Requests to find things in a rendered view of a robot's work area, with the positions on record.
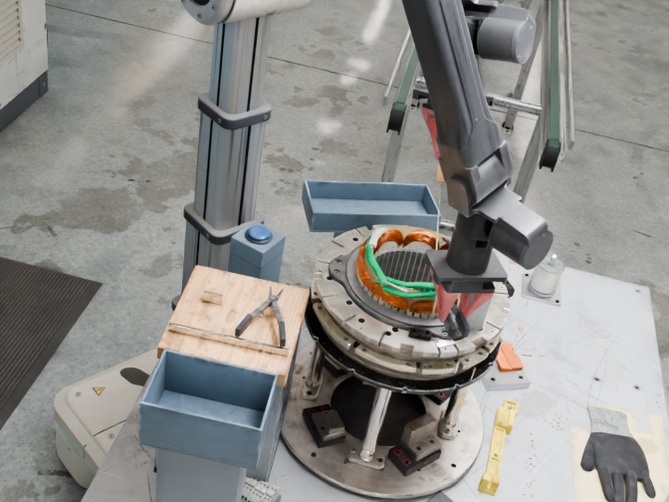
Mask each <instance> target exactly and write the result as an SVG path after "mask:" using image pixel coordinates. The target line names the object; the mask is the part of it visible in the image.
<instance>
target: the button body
mask: <svg viewBox="0 0 669 502"><path fill-rule="evenodd" d="M255 225H261V226H265V225H263V224H261V223H260V222H258V221H256V220H254V221H253V222H251V223H250V224H248V225H247V226H246V227H244V228H243V229H241V230H240V231H239V232H237V233H236V234H235V235H233V236H232V237H231V246H230V256H229V265H228V272H230V273H235V274H239V275H244V276H248V277H253V278H257V279H262V280H266V281H271V282H275V283H279V279H280V273H281V266H282V259H283V253H284V246H285V239H286V236H285V235H283V234H281V233H279V232H277V231H275V230H273V229H271V228H269V227H267V226H265V227H267V228H268V229H269V230H270V231H271V232H272V233H273V240H272V241H271V242H270V243H268V244H264V245H257V244H253V243H251V242H249V241H248V240H247V239H246V238H245V232H246V230H247V229H249V228H250V227H252V226H255Z"/></svg>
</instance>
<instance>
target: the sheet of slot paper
mask: <svg viewBox="0 0 669 502"><path fill-rule="evenodd" d="M606 408H608V409H612V410H617V411H622V412H624V413H626V414H627V424H628V429H629V431H630V433H631V434H632V436H633V437H634V438H635V439H636V440H637V441H638V443H639V444H640V446H641V448H642V450H643V451H644V453H645V456H646V459H647V463H648V466H649V472H650V478H651V480H652V482H653V485H654V488H655V491H656V497H655V498H654V499H651V498H649V497H648V496H647V494H646V492H645V489H644V486H643V484H642V483H640V482H637V485H638V498H637V502H663V501H664V500H665V498H666V496H667V493H666V488H665V487H667V488H669V457H668V452H667V447H666V442H665V435H664V428H663V420H662V414H653V413H648V412H646V413H647V420H648V426H649V430H645V429H641V428H637V424H636V418H635V411H634V409H630V408H625V407H621V406H617V405H613V404H608V403H607V404H606ZM590 432H591V430H587V429H583V428H579V427H574V426H571V427H570V440H571V454H572V469H573V483H574V498H575V502H608V501H607V500H606V499H605V497H604V494H603V490H602V486H601V483H600V479H599V475H598V472H597V470H596V468H595V465H594V469H593V470H592V471H585V470H584V469H582V468H581V466H580V460H581V458H582V454H583V451H584V448H585V445H586V443H587V441H588V439H589V435H590Z"/></svg>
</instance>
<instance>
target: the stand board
mask: <svg viewBox="0 0 669 502"><path fill-rule="evenodd" d="M270 286H271V287H272V293H273V295H276V296H277V295H278V293H279V292H280V291H281V290H282V289H284V292H283V293H282V295H281V297H280V299H279V301H277V302H278V305H279V307H280V308H281V314H282V317H283V320H284V321H285V327H286V345H285V346H284V347H283V348H287V349H289V354H288V357H287V358H286V357H282V356H277V355H273V354H268V353H264V352H259V351H255V350H250V349H246V348H242V347H237V346H233V345H228V344H224V343H219V342H215V341H210V340H206V339H201V338H197V337H192V336H188V335H183V334H179V333H174V332H170V331H168V329H169V323H175V324H179V325H184V326H188V327H193V328H197V329H202V330H206V331H211V332H215V333H220V334H224V335H229V337H230V336H233V337H236V336H235V329H236V327H237V326H238V325H239V324H240V322H241V321H242V320H243V319H244V318H245V317H246V315H247V314H250V313H252V312H253V311H254V310H255V309H257V308H258V307H259V306H260V305H262V304H263V303H264V302H265V301H267V300H268V297H269V289H270ZM204 291H208V292H212V293H217V294H221V295H223V303H222V306H220V305H215V304H211V303H206V302H203V293H204ZM310 292H311V291H310V290H307V289H303V288H298V287H294V286H289V285H285V284H280V283H275V282H271V281H266V280H262V279H257V278H253V277H248V276H244V275H239V274H235V273H230V272H225V271H221V270H216V269H212V268H207V267H203V266H198V265H196V266H195V268H194V270H193V272H192V274H191V277H190V279H189V281H188V283H187V285H186V287H185V289H184V291H183V293H182V296H181V298H180V300H179V302H178V304H177V306H176V308H175V310H174V313H173V315H172V317H171V319H170V321H169V323H168V325H167V327H166V329H165V332H164V334H163V336H162V338H161V340H160V342H159V344H158V346H157V358H158V359H160V357H161V355H162V353H163V351H164V349H166V350H171V351H175V352H180V353H184V354H189V355H192V356H197V357H201V358H206V359H210V360H215V361H219V362H224V363H228V364H232V365H237V366H241V367H246V368H250V369H255V370H259V371H264V372H268V373H273V374H277V375H279V376H278V383H277V385H280V386H285V383H286V380H287V376H288V373H289V369H290V365H291V362H292V358H293V355H294V351H295V348H296V344H297V340H298V337H299V333H300V330H301V326H302V323H303V319H304V315H305V312H306V308H307V305H308V301H309V296H310ZM239 338H242V339H247V340H251V341H256V342H260V343H265V344H269V345H274V346H278V347H279V346H280V340H279V325H278V322H277V319H276V318H274V317H270V316H265V315H263V316H260V315H258V316H257V317H256V318H255V319H253V320H252V323H251V324H250V325H249V327H248V328H247V329H246V330H245V331H244V333H243V334H242V335H241V336H240V337H239Z"/></svg>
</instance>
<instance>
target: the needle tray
mask: <svg viewBox="0 0 669 502"><path fill-rule="evenodd" d="M302 201H303V205H304V209H305V213H306V217H307V221H308V225H309V229H310V232H334V239H335V238H336V237H338V236H340V235H342V234H343V233H345V232H347V231H350V230H353V229H355V230H356V228H360V227H365V226H366V228H367V229H368V230H372V225H384V224H391V225H407V227H408V226H412V227H420V228H424V229H428V230H431V231H435V232H437V223H438V229H439V225H440V221H441V218H442V215H441V212H440V210H439V222H437V221H438V206H437V204H436V202H435V199H434V197H433V195H432V193H431V191H430V189H429V186H428V184H417V183H387V182H358V181H328V180H305V181H304V188H303V194H302Z"/></svg>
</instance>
